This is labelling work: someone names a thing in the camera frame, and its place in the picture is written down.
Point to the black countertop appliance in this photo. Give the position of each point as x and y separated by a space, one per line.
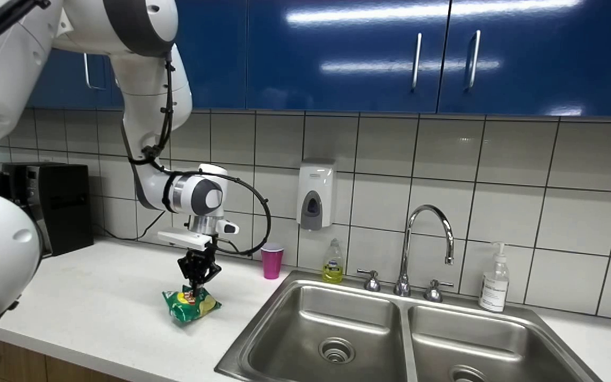
63 208

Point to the blue cabinet door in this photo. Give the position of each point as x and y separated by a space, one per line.
212 56
552 49
349 49
65 81

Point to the clear pump soap bottle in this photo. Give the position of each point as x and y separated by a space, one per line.
493 287

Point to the green Lays chips pack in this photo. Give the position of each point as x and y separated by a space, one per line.
192 309

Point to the chrome gooseneck faucet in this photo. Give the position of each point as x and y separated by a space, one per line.
406 246

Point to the wooden base cabinet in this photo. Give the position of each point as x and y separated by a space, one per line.
21 363

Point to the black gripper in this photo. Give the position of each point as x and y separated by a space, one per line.
201 265

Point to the chrome faucet knob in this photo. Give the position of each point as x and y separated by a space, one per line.
434 292
372 281

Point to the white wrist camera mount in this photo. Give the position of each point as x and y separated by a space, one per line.
186 238

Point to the stainless steel double sink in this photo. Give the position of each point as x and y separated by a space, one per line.
319 319

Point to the pink plastic cup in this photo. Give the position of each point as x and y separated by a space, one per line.
273 264

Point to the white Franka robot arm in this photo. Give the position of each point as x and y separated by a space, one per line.
153 86

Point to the yellow dish soap bottle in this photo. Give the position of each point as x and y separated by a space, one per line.
333 267

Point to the white wall soap dispenser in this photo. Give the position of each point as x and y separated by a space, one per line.
315 194

